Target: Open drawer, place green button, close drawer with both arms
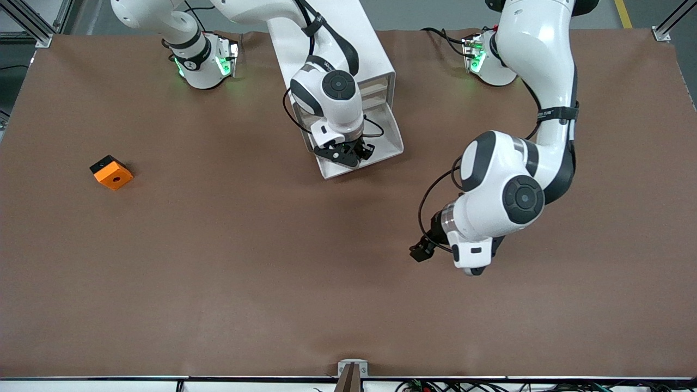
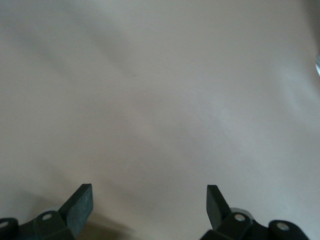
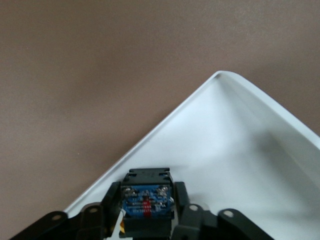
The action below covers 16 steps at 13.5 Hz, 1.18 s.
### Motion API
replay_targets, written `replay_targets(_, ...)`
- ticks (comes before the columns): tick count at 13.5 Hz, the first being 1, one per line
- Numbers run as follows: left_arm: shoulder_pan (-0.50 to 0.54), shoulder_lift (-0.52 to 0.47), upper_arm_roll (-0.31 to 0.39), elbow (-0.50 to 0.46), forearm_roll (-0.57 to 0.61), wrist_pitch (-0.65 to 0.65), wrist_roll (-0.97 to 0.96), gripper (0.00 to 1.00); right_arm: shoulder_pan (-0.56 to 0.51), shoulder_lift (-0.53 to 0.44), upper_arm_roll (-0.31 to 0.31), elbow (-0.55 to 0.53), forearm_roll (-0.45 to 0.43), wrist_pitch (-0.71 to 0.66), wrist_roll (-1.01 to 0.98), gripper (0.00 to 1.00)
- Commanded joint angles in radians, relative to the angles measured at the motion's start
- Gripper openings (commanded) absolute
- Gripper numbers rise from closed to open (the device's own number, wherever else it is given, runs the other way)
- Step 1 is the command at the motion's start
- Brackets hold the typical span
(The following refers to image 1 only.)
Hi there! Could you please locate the brown table mat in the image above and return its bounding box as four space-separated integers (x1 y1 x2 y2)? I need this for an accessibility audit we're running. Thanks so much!
0 28 697 379

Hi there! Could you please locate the orange box with black base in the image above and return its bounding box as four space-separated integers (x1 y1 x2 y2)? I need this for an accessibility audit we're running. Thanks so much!
89 155 134 191

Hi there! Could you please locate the black cable bundle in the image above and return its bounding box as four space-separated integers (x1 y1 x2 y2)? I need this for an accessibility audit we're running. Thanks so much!
395 379 697 392

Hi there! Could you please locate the black arm base cable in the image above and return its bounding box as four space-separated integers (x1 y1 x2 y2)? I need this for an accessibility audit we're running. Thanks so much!
421 26 472 58

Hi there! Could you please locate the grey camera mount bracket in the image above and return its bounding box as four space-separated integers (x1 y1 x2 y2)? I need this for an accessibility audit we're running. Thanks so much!
335 359 369 392

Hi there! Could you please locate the aluminium frame post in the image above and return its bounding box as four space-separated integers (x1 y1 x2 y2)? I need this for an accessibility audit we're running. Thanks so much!
652 0 697 43
0 0 74 49

